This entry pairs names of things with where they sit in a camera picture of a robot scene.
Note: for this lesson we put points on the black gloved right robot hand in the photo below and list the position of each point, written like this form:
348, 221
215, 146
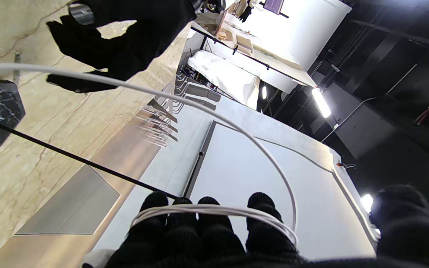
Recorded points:
412, 230

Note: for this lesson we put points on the ceiling strip light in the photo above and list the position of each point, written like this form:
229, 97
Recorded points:
366, 203
320, 103

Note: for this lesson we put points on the printed conference room backdrop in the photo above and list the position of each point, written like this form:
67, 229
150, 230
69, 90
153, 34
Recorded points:
237, 178

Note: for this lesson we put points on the black spare glove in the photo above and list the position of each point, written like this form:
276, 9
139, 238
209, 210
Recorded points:
245, 14

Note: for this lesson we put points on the white padded sheet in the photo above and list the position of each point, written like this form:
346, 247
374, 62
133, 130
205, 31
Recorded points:
222, 72

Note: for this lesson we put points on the cluttered wooden storage shelf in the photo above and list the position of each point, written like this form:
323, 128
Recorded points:
237, 37

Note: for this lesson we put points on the black metal frame rail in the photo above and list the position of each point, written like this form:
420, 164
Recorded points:
267, 67

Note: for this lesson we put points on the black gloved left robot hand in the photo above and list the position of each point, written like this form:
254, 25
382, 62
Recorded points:
151, 33

